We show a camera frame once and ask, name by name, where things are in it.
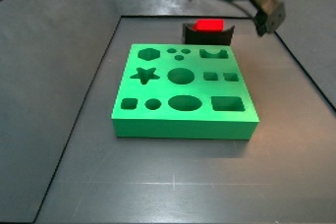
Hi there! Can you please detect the red double-square block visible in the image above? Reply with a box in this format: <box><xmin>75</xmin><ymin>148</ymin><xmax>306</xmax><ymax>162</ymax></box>
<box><xmin>194</xmin><ymin>19</ymin><xmax>224</xmax><ymax>32</ymax></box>

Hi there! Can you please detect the green shape-sorting board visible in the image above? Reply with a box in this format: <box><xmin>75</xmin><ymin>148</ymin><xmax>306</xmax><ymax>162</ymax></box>
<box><xmin>112</xmin><ymin>44</ymin><xmax>259</xmax><ymax>140</ymax></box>

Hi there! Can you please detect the black curved cradle block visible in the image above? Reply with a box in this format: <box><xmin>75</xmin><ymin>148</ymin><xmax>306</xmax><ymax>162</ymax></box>
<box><xmin>183</xmin><ymin>24</ymin><xmax>235</xmax><ymax>46</ymax></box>

